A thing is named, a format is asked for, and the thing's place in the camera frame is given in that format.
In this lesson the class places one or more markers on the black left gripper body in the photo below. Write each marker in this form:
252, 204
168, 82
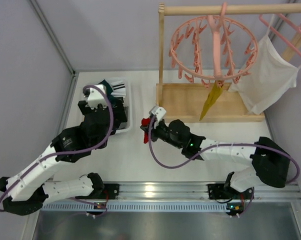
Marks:
119, 113

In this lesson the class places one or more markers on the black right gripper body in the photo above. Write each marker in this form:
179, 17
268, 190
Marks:
148, 130

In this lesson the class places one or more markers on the red sock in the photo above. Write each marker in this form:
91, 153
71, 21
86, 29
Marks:
144, 126

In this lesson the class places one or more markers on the yellow bear pattern sock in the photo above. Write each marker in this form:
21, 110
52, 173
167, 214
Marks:
214, 94

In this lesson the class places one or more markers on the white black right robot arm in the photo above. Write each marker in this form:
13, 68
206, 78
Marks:
265, 161

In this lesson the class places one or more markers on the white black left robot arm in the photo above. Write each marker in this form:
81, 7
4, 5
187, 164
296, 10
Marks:
29, 190

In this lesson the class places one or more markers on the pink round clip hanger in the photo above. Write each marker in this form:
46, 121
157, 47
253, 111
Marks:
215, 19

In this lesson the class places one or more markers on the pink clothes hanger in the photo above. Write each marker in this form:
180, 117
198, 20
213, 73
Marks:
285, 35

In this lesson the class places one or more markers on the black sock in basket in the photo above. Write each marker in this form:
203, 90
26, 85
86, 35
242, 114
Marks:
119, 113

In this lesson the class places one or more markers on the wooden clothes rack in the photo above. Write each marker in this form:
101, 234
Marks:
185, 101

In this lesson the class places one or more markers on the white black striped sock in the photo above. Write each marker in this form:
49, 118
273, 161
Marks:
119, 88

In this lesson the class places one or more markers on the white plastic basket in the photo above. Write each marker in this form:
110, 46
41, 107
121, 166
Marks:
128, 100

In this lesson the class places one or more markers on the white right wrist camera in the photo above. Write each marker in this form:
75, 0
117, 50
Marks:
159, 112

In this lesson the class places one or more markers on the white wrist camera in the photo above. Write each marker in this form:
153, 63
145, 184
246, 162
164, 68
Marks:
94, 98
159, 112

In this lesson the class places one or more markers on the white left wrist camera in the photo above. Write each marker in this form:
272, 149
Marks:
94, 98

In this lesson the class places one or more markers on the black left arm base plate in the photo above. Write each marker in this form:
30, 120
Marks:
110, 191

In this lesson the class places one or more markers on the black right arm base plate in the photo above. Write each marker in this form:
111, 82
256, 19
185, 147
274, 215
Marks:
218, 191

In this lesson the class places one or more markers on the aluminium mounting rail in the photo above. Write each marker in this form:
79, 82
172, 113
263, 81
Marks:
197, 191

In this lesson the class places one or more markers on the white slotted cable duct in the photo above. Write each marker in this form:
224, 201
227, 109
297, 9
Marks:
144, 206

